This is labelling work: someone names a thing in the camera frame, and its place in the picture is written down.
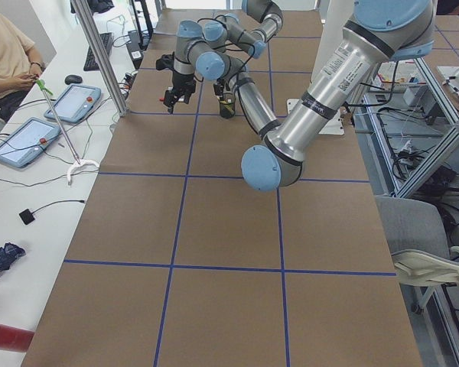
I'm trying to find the grey office chair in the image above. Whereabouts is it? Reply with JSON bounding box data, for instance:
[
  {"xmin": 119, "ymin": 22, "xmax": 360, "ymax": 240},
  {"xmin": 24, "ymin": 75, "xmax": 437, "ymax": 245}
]
[{"xmin": 376, "ymin": 196, "xmax": 459, "ymax": 314}]

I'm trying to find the black computer mouse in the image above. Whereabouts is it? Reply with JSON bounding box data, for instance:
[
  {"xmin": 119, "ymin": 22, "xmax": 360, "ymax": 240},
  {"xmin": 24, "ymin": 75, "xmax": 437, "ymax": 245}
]
[{"xmin": 64, "ymin": 74, "xmax": 83, "ymax": 85}]

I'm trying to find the teach pendant tablet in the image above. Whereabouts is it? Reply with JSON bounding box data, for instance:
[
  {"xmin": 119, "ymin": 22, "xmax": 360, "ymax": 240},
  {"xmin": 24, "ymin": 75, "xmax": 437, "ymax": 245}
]
[
  {"xmin": 0, "ymin": 118, "xmax": 60, "ymax": 168},
  {"xmin": 53, "ymin": 83, "xmax": 101, "ymax": 124}
]

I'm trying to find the far teach pendant tablet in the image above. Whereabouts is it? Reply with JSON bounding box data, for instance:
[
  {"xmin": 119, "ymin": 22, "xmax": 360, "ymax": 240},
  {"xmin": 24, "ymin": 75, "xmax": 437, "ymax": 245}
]
[{"xmin": 53, "ymin": 83, "xmax": 101, "ymax": 124}]

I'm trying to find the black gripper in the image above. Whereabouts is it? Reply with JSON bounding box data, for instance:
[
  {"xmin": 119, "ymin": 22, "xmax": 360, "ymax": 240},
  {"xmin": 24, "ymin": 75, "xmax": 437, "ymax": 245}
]
[
  {"xmin": 213, "ymin": 78, "xmax": 233, "ymax": 100},
  {"xmin": 155, "ymin": 53, "xmax": 196, "ymax": 114}
]

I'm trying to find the near teach pendant tablet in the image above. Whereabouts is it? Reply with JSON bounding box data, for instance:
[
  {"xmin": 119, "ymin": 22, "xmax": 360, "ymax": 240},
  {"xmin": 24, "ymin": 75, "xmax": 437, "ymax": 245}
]
[{"xmin": 0, "ymin": 118, "xmax": 60, "ymax": 168}]

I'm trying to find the black mesh pen cup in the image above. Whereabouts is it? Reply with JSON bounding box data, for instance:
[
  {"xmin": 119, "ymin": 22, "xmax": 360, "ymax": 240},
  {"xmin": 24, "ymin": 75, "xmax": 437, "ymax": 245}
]
[{"xmin": 219, "ymin": 98, "xmax": 235, "ymax": 119}]

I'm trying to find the aluminium frame post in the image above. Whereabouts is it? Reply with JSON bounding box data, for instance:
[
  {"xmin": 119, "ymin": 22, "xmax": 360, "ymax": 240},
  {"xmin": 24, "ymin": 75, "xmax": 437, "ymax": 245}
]
[{"xmin": 71, "ymin": 0, "xmax": 128, "ymax": 117}]

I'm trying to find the folded blue umbrella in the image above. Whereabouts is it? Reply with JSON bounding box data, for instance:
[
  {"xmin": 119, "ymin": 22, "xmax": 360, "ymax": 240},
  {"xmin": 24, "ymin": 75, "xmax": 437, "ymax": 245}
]
[{"xmin": 0, "ymin": 242, "xmax": 26, "ymax": 275}]

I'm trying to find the seated person beige shirt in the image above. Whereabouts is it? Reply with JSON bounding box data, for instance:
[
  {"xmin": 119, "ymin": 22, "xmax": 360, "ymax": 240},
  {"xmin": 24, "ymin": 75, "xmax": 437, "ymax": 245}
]
[{"xmin": 0, "ymin": 14, "xmax": 44, "ymax": 122}]

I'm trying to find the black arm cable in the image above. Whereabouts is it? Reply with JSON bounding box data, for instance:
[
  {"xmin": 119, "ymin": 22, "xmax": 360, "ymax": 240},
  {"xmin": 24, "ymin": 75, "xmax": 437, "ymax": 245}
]
[
  {"xmin": 197, "ymin": 15, "xmax": 261, "ymax": 81},
  {"xmin": 340, "ymin": 60, "xmax": 395, "ymax": 119}
]

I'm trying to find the reacher grabber stick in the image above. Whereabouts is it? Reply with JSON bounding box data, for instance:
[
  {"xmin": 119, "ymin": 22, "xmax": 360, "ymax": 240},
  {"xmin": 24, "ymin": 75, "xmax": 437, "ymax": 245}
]
[{"xmin": 35, "ymin": 79, "xmax": 100, "ymax": 186}]

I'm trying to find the red cylinder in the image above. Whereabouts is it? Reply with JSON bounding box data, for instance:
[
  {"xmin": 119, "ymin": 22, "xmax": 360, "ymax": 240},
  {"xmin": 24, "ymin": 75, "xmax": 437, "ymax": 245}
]
[{"xmin": 0, "ymin": 324, "xmax": 34, "ymax": 352}]

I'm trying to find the small black puck device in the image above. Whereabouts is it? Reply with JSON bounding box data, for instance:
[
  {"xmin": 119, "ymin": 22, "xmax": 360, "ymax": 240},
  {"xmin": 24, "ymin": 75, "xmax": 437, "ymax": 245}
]
[{"xmin": 18, "ymin": 209, "xmax": 35, "ymax": 225}]

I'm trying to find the black keyboard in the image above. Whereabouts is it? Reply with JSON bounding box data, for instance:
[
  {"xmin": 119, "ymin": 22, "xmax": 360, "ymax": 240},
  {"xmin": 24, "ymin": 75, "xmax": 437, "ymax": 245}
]
[{"xmin": 83, "ymin": 32, "xmax": 114, "ymax": 72}]

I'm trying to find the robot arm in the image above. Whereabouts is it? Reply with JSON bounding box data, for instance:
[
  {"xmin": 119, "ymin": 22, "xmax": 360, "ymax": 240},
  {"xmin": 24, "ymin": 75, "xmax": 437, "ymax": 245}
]
[
  {"xmin": 187, "ymin": 1, "xmax": 437, "ymax": 191},
  {"xmin": 155, "ymin": 1, "xmax": 283, "ymax": 113}
]

